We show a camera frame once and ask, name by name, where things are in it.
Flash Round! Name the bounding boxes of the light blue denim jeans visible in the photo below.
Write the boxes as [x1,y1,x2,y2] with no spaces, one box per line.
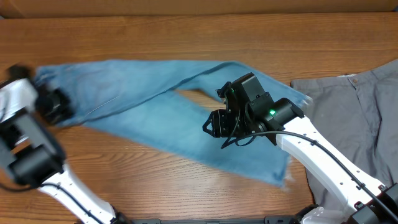
[34,60,308,187]

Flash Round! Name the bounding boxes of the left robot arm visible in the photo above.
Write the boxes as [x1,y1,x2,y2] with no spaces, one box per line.
[1,65,130,224]

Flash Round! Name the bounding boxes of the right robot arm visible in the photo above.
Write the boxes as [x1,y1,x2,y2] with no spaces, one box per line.
[203,73,397,224]

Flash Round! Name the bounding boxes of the grey trousers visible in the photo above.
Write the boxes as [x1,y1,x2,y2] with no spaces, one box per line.
[290,58,398,215]

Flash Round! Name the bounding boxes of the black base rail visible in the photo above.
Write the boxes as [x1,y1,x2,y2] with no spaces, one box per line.
[131,215,299,224]

